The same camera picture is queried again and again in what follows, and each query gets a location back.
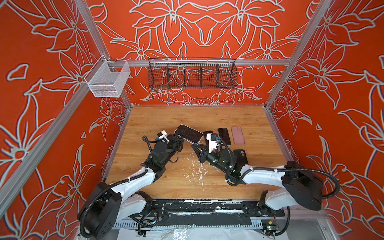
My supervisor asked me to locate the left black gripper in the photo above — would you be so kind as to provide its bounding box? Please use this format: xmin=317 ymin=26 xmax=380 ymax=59
xmin=160 ymin=129 xmax=185 ymax=167

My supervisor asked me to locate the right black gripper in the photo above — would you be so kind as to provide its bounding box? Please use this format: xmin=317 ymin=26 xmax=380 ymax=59
xmin=191 ymin=143 xmax=229 ymax=175

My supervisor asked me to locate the black phone case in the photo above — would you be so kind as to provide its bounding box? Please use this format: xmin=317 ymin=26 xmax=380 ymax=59
xmin=234 ymin=149 xmax=248 ymax=166

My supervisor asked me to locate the pink clear phone case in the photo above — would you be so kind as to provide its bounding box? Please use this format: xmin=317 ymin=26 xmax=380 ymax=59
xmin=231 ymin=126 xmax=245 ymax=145

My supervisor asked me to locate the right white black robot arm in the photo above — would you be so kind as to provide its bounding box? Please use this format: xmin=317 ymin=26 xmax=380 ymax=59
xmin=192 ymin=145 xmax=323 ymax=212

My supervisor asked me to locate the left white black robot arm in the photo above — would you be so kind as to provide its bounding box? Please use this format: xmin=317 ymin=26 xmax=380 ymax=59
xmin=78 ymin=131 xmax=185 ymax=240

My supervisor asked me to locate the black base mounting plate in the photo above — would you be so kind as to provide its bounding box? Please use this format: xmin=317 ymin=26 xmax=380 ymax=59
xmin=137 ymin=199 xmax=286 ymax=225

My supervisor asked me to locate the clear plastic bin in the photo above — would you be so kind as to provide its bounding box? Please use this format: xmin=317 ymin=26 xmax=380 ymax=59
xmin=85 ymin=61 xmax=131 ymax=98

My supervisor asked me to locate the small green circuit board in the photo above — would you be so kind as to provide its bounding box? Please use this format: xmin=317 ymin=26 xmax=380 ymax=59
xmin=263 ymin=222 xmax=279 ymax=236

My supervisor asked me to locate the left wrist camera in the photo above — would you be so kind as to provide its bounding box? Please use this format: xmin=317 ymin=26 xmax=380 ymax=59
xmin=156 ymin=130 xmax=169 ymax=143

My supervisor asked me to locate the black wire basket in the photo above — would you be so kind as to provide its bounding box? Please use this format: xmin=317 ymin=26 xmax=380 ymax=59
xmin=148 ymin=58 xmax=238 ymax=90

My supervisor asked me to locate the white perforated cable duct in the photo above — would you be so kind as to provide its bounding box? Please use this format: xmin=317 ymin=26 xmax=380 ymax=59
xmin=112 ymin=219 xmax=263 ymax=231

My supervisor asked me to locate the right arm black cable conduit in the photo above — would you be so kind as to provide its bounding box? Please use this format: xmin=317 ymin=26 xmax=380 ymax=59
xmin=224 ymin=139 xmax=341 ymax=200

